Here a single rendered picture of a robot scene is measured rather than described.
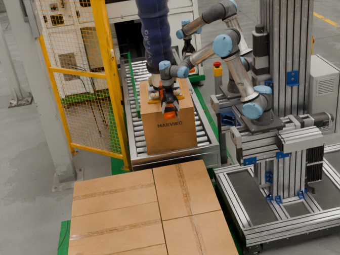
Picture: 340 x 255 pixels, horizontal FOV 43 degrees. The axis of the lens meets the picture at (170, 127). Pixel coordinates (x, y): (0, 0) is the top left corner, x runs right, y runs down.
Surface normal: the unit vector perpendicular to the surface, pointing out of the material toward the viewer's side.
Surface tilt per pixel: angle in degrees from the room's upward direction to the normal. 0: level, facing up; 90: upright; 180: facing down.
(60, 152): 90
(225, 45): 84
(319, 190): 0
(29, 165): 0
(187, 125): 90
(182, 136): 90
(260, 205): 0
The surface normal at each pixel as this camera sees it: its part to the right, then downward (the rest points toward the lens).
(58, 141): 0.14, 0.49
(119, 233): -0.11, -0.86
